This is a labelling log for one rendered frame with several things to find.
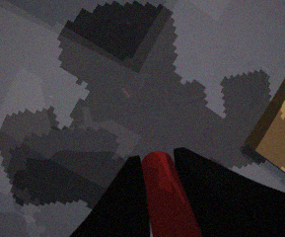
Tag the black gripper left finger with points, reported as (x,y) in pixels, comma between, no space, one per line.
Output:
(122,211)

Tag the dark red peg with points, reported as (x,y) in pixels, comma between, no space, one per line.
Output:
(170,214)

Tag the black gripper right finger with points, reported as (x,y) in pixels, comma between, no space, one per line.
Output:
(227,204)

